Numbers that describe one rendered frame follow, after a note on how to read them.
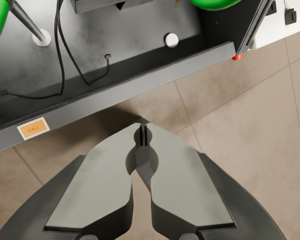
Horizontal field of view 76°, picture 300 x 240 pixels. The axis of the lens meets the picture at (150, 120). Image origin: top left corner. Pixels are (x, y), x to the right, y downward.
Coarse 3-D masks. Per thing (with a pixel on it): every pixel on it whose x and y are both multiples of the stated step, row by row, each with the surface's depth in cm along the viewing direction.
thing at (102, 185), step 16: (128, 128) 12; (112, 144) 10; (128, 144) 10; (96, 160) 9; (112, 160) 9; (128, 160) 10; (80, 176) 8; (96, 176) 8; (112, 176) 8; (128, 176) 8; (80, 192) 8; (96, 192) 8; (112, 192) 8; (128, 192) 8; (64, 208) 7; (80, 208) 7; (96, 208) 7; (112, 208) 7; (128, 208) 7; (48, 224) 6; (64, 224) 6; (80, 224) 6; (96, 224) 7; (112, 224) 7; (128, 224) 8
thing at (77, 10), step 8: (72, 0) 38; (80, 0) 36; (88, 0) 37; (96, 0) 39; (104, 0) 40; (112, 0) 42; (120, 0) 44; (128, 0) 46; (136, 0) 48; (144, 0) 50; (152, 0) 53; (80, 8) 40; (88, 8) 41; (96, 8) 43; (120, 8) 50; (128, 8) 52
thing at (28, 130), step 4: (32, 120) 39; (40, 120) 39; (32, 124) 38; (36, 124) 38; (40, 124) 39; (44, 124) 39; (20, 128) 38; (24, 128) 38; (28, 128) 38; (32, 128) 38; (36, 128) 39; (40, 128) 39; (44, 128) 39; (24, 132) 38; (28, 132) 38; (32, 132) 39; (36, 132) 39; (28, 136) 38
